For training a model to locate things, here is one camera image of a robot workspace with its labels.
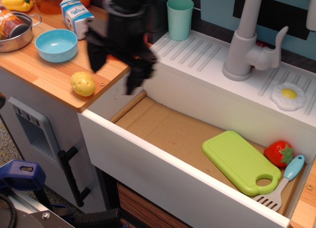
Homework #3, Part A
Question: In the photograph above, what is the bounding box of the red plastic plate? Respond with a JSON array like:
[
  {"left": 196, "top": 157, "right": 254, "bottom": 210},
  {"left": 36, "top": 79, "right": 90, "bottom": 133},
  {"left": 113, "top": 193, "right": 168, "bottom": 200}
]
[{"left": 109, "top": 37, "right": 157, "bottom": 63}]

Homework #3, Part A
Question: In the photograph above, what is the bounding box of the blue clamp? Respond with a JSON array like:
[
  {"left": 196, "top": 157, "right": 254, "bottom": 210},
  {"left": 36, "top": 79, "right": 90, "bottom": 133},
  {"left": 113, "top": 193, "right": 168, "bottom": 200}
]
[{"left": 0, "top": 159, "right": 46, "bottom": 191}]

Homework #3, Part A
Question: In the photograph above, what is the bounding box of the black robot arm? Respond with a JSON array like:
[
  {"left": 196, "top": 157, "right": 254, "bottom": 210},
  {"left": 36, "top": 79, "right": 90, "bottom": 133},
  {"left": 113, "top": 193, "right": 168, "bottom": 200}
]
[{"left": 85, "top": 0, "right": 157, "bottom": 95}]

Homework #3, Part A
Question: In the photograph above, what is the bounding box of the red toy strawberry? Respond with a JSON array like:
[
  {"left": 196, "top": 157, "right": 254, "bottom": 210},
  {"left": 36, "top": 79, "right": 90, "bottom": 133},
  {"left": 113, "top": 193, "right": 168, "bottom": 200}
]
[{"left": 264, "top": 140, "right": 293, "bottom": 168}]

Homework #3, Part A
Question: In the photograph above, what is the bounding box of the blue handled grey spatula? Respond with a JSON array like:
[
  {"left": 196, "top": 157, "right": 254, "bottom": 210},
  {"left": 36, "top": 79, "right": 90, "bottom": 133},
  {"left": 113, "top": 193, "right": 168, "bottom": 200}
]
[{"left": 253, "top": 154, "right": 305, "bottom": 211}]

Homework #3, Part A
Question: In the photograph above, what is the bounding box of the grey toy faucet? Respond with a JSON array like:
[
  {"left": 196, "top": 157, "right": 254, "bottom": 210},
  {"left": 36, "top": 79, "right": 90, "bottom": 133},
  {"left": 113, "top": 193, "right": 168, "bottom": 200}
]
[{"left": 222, "top": 0, "right": 288, "bottom": 81}]

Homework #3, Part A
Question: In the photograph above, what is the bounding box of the steel pot with handles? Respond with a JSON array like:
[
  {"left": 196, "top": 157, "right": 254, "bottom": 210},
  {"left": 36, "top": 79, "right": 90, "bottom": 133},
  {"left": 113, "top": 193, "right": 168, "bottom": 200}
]
[{"left": 0, "top": 11, "right": 42, "bottom": 53}]

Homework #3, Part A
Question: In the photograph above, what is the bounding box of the yellow toy potato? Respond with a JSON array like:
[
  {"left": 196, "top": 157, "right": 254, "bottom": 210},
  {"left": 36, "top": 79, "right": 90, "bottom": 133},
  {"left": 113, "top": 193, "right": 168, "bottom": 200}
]
[{"left": 70, "top": 72, "right": 95, "bottom": 97}]

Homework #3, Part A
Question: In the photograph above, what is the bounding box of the toy fried egg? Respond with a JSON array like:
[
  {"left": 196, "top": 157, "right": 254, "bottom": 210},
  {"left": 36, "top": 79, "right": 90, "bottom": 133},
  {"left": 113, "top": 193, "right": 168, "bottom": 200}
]
[{"left": 271, "top": 82, "right": 306, "bottom": 111}]

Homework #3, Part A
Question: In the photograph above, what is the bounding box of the yellow toy bell pepper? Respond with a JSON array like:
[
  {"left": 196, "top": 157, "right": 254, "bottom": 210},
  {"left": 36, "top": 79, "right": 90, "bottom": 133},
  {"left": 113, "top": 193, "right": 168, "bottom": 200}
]
[{"left": 2, "top": 0, "right": 34, "bottom": 12}]

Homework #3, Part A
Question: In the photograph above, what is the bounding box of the toy beans can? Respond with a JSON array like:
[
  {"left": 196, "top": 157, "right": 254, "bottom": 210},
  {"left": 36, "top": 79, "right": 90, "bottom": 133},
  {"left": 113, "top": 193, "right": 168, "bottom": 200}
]
[{"left": 0, "top": 6, "right": 29, "bottom": 39}]

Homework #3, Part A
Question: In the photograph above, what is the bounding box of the green plastic cutting board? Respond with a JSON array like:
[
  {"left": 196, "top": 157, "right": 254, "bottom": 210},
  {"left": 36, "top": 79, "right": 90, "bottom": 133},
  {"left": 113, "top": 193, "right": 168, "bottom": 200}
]
[{"left": 202, "top": 130, "right": 281, "bottom": 196}]

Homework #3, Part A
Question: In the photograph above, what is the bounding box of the black oven door handle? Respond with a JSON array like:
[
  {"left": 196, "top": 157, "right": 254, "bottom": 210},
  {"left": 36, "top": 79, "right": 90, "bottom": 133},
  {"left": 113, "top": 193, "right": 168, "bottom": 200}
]
[{"left": 57, "top": 147, "right": 91, "bottom": 207}]

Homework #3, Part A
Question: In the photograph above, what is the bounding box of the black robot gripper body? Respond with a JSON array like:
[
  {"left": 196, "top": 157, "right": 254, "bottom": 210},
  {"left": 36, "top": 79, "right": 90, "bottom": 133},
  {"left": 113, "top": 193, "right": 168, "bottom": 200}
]
[{"left": 85, "top": 5, "right": 156, "bottom": 77}]

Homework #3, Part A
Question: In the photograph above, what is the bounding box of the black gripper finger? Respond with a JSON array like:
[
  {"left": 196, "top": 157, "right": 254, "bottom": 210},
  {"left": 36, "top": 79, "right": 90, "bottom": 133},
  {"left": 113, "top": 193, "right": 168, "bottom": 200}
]
[
  {"left": 87, "top": 38, "right": 109, "bottom": 73},
  {"left": 126, "top": 67, "right": 147, "bottom": 95}
]

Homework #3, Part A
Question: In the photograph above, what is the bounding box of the toy milk carton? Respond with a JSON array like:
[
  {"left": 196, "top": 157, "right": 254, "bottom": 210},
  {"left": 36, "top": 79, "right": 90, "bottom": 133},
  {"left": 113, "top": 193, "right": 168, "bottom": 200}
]
[{"left": 60, "top": 0, "right": 94, "bottom": 39}]

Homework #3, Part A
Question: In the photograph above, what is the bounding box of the grey toy oven door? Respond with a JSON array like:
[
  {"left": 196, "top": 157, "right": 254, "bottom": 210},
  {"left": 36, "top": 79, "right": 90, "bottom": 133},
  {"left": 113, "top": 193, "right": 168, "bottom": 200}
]
[{"left": 8, "top": 96, "right": 62, "bottom": 170}]

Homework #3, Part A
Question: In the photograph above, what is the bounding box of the teal plastic cup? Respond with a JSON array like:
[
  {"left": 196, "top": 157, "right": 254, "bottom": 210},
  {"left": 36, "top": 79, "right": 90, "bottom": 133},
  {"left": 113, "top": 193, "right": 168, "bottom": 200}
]
[{"left": 166, "top": 0, "right": 194, "bottom": 41}]

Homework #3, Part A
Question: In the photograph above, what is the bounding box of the orange translucent bowl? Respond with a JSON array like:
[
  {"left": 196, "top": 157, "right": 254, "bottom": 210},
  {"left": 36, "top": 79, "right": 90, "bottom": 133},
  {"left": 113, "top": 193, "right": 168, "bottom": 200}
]
[{"left": 32, "top": 0, "right": 75, "bottom": 15}]

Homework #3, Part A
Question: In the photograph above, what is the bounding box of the blue plastic bowl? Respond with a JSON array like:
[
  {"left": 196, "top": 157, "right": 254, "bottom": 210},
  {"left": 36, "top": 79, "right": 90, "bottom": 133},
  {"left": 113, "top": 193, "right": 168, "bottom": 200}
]
[{"left": 35, "top": 29, "right": 78, "bottom": 63}]

